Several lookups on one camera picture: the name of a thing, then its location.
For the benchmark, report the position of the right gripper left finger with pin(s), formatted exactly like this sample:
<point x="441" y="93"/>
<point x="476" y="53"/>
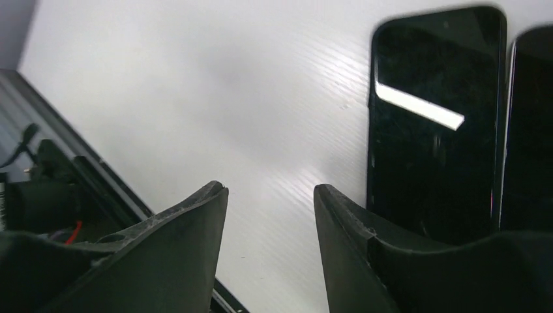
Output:
<point x="166" y="263"/>

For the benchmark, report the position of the phone from wooden stand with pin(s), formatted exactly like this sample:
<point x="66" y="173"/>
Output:
<point x="527" y="175"/>

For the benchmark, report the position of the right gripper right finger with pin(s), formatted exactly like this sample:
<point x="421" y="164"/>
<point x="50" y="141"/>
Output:
<point x="373" y="265"/>

